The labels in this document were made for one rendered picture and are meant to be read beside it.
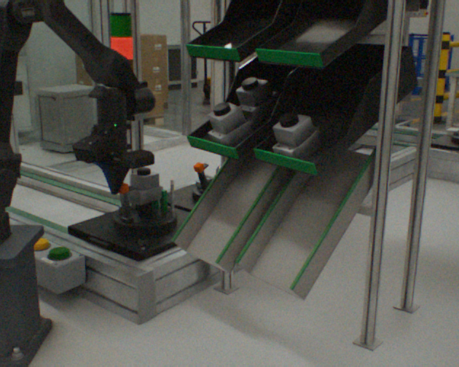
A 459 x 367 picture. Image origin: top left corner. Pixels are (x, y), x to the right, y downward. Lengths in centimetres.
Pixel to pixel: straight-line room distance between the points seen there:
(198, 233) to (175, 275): 11
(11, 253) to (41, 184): 81
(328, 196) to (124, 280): 41
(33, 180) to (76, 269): 66
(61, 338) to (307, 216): 49
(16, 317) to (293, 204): 50
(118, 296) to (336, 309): 43
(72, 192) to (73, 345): 65
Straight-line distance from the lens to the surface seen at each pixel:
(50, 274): 119
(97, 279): 120
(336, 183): 104
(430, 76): 111
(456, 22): 1252
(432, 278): 139
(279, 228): 105
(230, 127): 100
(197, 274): 123
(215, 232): 110
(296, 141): 91
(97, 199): 159
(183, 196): 150
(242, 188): 112
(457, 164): 216
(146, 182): 127
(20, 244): 102
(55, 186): 173
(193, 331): 112
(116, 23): 144
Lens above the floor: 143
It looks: 17 degrees down
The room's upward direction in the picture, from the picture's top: 1 degrees clockwise
